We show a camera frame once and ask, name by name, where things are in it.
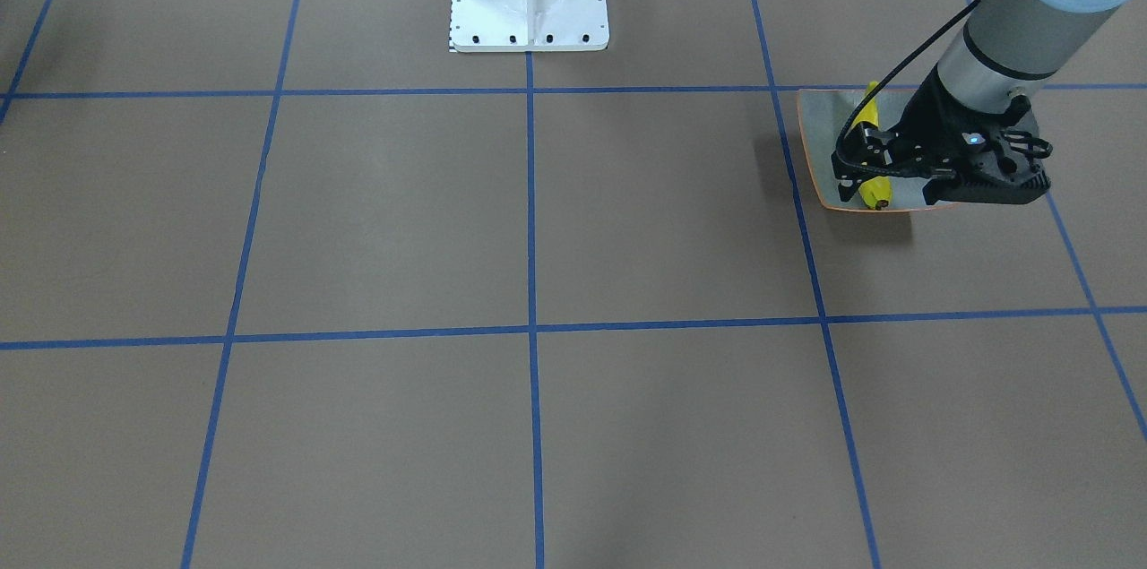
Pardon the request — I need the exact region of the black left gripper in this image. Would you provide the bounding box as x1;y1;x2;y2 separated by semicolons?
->
830;67;1009;206

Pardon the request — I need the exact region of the yellow banana carried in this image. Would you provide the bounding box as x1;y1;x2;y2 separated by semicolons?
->
851;81;894;211

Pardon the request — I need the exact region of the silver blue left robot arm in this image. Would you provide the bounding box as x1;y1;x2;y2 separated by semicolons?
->
829;0;1130;205

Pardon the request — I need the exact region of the grey square plate orange rim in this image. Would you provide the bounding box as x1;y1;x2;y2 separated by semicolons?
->
796;88;962;213

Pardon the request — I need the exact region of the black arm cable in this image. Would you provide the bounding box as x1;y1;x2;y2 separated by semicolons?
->
835;0;1022;159

